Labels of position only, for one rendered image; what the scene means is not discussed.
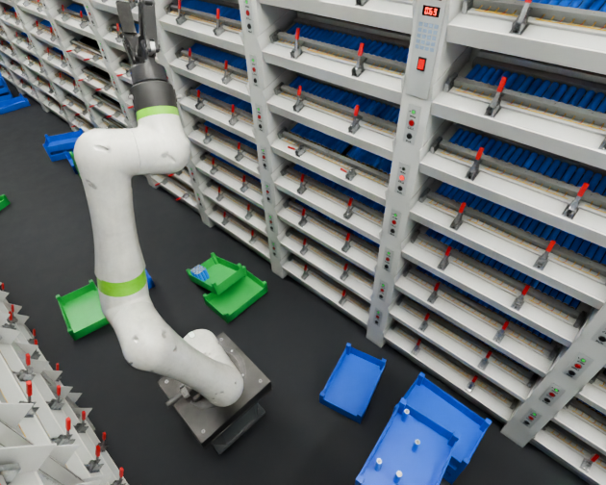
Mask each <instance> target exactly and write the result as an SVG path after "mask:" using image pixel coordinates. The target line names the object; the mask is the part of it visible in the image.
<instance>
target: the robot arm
mask: <svg viewBox="0 0 606 485"><path fill-rule="evenodd" d="M135 1H136V3H138V7H139V34H138V35H137V37H136V36H135V35H133V34H136V33H137V31H136V27H135V23H134V18H133V15H132V10H131V6H130V2H124V1H116V2H115V3H116V8H117V12H118V16H119V21H120V25H121V29H122V33H123V34H120V38H124V40H123V41H122V43H123V46H124V48H125V51H126V53H127V55H128V58H129V60H130V63H131V65H132V67H131V69H130V73H131V78H132V82H133V86H132V87H131V88H130V92H131V95H130V96H128V99H132V100H133V104H134V108H135V113H136V117H137V121H138V127H137V128H131V129H101V128H98V129H91V130H88V131H86V132H85V133H84V134H83V135H81V136H80V137H79V139H77V141H76V143H75V145H74V159H75V162H76V165H77V167H78V169H79V172H80V175H81V179H82V182H83V185H84V188H85V192H86V197H87V201H88V208H89V213H90V218H91V224H92V231H93V239H94V255H95V268H94V273H95V275H96V277H97V286H98V292H99V299H100V305H101V310H102V313H103V315H104V316H105V318H106V319H107V321H108V322H109V323H110V325H111V326H112V328H113V329H114V332H115V334H116V336H117V338H118V340H119V343H120V346H121V349H122V353H123V356H124V358H125V359H126V361H127V362H128V363H129V364H130V365H131V366H132V367H134V368H136V369H138V370H145V371H150V372H154V373H156V374H160V375H163V376H166V377H168V378H171V379H174V380H176V381H178V382H181V383H183V384H182V385H181V386H180V387H179V388H180V389H181V390H180V392H181V393H180V394H178V395H177V396H175V397H173V398H172V399H170V400H169V401H167V402H166V405H167V407H168V408H169V407H170V406H172V405H173V404H175V403H176V402H178V401H179V400H181V399H182V398H184V399H187V398H188V397H190V396H191V398H192V399H194V401H195V402H197V401H198V400H200V399H201V396H203V397H205V398H206V399H207V400H209V401H210V403H212V404H213V405H215V406H219V407H225V406H229V405H231V404H233V403H235V402H236V401H237V400H238V399H239V398H240V396H241V394H242V391H243V378H242V376H241V374H240V372H239V370H238V369H237V368H236V366H235V365H234V363H233V362H232V361H231V359H230V358H229V356H228V355H227V354H226V352H225V351H224V349H223V348H222V346H221V345H220V343H219V342H218V340H217V338H216V337H215V335H214V334H213V333H212V332H211V331H209V330H206V329H197V330H194V331H191V332H190V333H188V335H187V336H186V337H185V338H184V339H183V338H182V337H180V336H179V335H178V334H177V333H176V332H175V331H174V330H173V329H172V328H171V327H170V326H169V325H168V324H167V323H166V322H165V321H164V320H163V318H162V317H161V316H160V315H159V313H158V312H157V310H156V309H155V307H154V305H153V303H152V301H151V298H150V296H149V291H148V284H147V278H146V273H145V262H144V259H143V256H142V253H141V249H140V245H139V237H138V232H137V227H136V221H135V214H134V205H133V190H132V187H131V179H132V177H133V176H137V175H150V174H172V173H175V172H178V171H180V170H181V169H183V168H184V167H185V166H186V165H187V163H188V161H189V157H190V145H189V140H188V138H187V136H186V134H185V132H184V129H183V126H182V123H181V119H180V116H179V112H178V107H177V103H176V102H177V99H182V95H177V94H176V92H175V89H173V86H172V85H171V84H169V83H168V81H167V77H166V72H165V68H164V66H163V65H161V64H158V63H157V62H156V61H155V60H156V59H155V58H156V53H159V52H160V48H159V44H158V36H157V23H156V11H155V5H156V3H155V0H135Z"/></svg>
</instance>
